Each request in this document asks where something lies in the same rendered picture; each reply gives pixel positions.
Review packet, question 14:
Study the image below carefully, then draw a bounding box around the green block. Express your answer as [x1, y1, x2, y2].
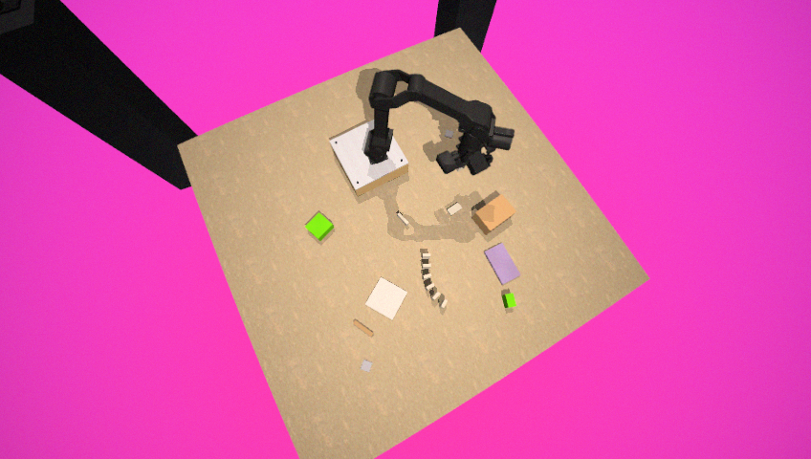
[305, 213, 334, 241]
[502, 293, 516, 308]

